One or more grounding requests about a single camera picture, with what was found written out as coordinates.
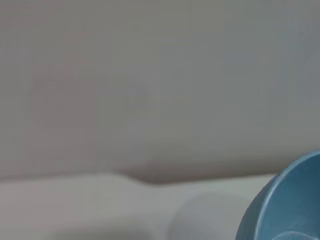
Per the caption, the blue plastic bowl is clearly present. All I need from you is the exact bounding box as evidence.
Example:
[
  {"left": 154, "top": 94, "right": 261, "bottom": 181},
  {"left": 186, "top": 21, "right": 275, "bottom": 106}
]
[{"left": 234, "top": 149, "right": 320, "bottom": 240}]

